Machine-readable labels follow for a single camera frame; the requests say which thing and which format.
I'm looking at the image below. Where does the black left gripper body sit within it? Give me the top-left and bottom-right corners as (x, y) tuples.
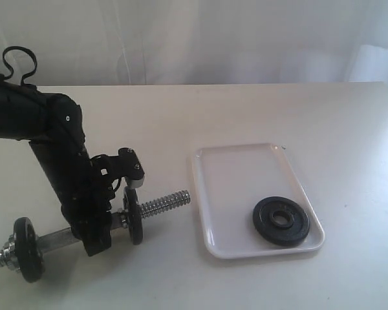
(61, 154), (116, 238)

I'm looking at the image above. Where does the chrome threaded dumbbell bar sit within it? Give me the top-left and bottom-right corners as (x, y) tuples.
(0, 190), (191, 268)

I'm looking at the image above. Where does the black weight plate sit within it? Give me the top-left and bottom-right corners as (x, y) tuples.
(252, 196), (310, 247)

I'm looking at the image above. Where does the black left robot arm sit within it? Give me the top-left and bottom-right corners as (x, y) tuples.
(0, 74), (112, 256)

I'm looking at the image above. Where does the black plate on right end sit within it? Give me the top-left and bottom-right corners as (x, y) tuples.
(124, 187), (143, 245)

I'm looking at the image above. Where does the black plate on end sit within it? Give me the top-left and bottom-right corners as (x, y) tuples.
(124, 187), (143, 245)
(14, 217), (45, 284)

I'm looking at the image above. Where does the black plate on left end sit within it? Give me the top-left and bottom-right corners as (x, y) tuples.
(14, 217), (45, 284)

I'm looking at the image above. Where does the chrome spin-lock nut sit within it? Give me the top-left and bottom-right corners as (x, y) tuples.
(3, 236), (19, 272)

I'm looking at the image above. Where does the white plastic tray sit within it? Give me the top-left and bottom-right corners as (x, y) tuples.
(192, 143), (325, 260)

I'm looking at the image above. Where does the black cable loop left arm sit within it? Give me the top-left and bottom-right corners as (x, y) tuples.
(2, 45), (38, 88)

